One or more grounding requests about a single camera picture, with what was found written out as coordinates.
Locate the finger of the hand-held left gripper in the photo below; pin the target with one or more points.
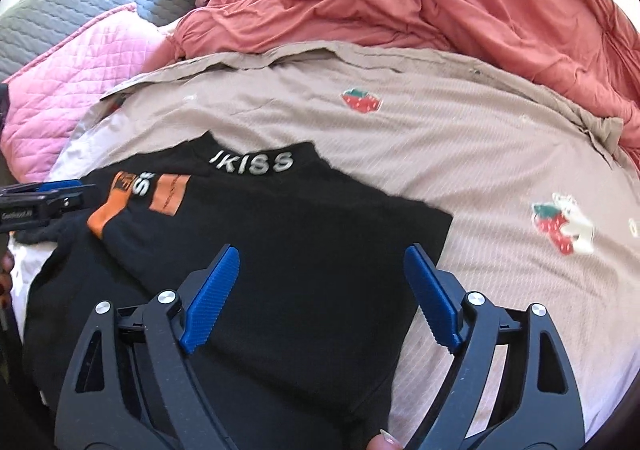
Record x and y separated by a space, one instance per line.
70 200
60 186

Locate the person's left hand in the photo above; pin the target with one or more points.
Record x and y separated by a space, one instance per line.
5 275

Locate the black t-shirt with lettering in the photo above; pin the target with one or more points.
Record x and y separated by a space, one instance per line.
250 161

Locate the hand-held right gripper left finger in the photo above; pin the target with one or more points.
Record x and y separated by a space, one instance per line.
212 300

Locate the pink quilted blanket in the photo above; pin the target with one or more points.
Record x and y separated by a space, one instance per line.
75 75

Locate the beige strawberry print bedsheet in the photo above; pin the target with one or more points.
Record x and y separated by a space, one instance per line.
450 140

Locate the person's right hand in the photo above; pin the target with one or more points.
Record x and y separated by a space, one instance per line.
387 441

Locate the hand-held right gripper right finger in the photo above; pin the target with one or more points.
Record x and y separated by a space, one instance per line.
431 300

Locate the black shorts orange waistband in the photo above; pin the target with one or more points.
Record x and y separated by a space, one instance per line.
310 250

